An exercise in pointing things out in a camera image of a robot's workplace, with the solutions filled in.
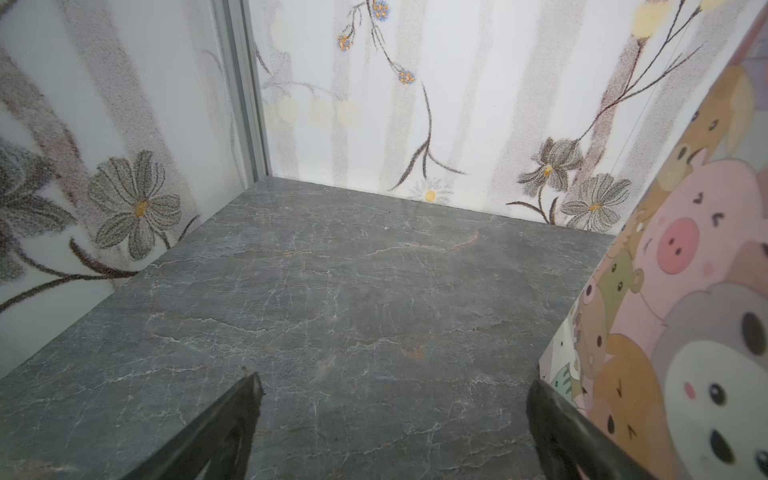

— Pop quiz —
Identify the cartoon animal paper bag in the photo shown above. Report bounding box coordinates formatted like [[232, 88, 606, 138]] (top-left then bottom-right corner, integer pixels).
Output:
[[538, 14, 767, 479]]

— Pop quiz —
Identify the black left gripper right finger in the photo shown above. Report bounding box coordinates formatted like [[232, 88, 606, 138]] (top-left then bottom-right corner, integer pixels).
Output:
[[526, 379, 653, 480]]

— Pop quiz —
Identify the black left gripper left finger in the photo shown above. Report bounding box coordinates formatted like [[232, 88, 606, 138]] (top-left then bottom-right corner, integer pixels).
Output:
[[125, 372, 264, 479]]

